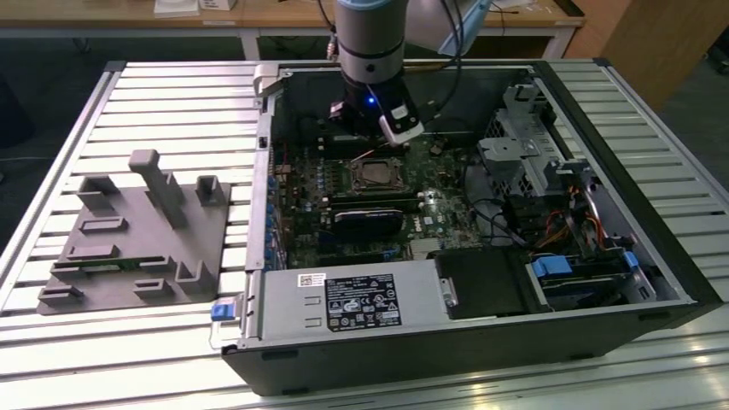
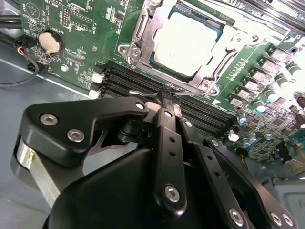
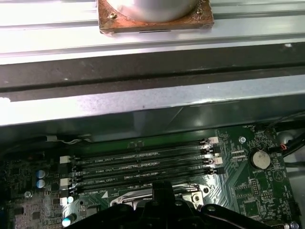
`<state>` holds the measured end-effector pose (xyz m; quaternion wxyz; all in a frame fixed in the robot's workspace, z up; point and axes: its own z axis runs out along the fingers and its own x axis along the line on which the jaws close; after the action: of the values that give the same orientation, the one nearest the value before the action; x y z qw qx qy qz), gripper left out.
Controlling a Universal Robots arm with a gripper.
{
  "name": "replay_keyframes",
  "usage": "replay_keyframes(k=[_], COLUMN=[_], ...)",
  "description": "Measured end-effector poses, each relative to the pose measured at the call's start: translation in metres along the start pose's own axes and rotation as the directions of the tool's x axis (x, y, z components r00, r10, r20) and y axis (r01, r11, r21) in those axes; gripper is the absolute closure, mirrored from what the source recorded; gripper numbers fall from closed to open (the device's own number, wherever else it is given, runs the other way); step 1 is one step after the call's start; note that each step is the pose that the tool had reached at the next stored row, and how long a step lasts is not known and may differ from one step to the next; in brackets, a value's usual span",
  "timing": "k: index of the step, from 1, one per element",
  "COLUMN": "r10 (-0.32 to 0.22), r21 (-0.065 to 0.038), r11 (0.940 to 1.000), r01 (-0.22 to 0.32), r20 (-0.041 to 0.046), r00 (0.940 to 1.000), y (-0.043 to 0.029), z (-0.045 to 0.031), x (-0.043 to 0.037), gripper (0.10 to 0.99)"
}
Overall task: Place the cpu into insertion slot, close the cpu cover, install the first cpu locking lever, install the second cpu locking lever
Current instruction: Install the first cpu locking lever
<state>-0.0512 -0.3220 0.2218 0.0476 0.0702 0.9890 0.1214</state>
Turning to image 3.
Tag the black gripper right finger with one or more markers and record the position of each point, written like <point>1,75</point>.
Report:
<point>214,219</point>

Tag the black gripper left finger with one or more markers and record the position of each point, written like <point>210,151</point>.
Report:
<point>124,219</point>

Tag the metal CPU socket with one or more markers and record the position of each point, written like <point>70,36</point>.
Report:
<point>196,198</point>

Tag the black RAM slot white clips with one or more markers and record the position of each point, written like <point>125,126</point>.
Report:
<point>217,160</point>
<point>213,141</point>

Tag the green motherboard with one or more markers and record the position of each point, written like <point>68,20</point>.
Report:
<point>243,190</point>

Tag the round silver capacitor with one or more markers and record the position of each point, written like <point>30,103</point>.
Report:
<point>40,173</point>
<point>41,183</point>
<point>68,220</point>
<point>70,199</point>

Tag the round coin battery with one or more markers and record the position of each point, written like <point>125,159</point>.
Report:
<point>259,158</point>

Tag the black open PC case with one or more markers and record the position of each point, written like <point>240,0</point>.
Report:
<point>143,78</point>

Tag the brown square base plate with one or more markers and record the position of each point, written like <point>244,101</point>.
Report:
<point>107,23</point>

